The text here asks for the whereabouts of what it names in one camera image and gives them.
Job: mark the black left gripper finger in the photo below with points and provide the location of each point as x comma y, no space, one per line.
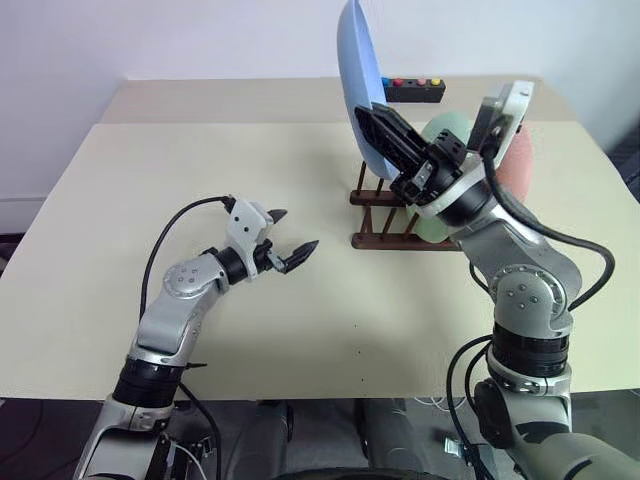
300,255
278,215

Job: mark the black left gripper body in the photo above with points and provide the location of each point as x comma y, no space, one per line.
267,257

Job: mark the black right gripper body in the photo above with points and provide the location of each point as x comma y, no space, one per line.
440,170

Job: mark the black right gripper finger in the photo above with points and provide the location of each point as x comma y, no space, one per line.
405,127
387,145

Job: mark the green plastic plate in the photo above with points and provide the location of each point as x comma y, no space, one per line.
450,125

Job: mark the pink plastic plate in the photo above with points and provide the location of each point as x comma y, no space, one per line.
517,165

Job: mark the blue plastic plate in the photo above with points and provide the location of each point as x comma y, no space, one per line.
357,60

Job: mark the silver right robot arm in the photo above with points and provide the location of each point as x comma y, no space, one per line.
525,280

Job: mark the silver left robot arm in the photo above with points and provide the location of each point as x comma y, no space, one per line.
170,320

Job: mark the brown wooden dish rack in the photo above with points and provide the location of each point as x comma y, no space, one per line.
370,241

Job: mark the black button box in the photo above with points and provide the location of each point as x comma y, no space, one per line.
420,95

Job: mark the dark object beside table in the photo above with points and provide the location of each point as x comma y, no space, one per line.
629,160

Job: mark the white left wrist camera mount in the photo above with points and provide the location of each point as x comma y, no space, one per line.
245,220

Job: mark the metal floor bracket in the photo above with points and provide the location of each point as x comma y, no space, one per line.
454,446

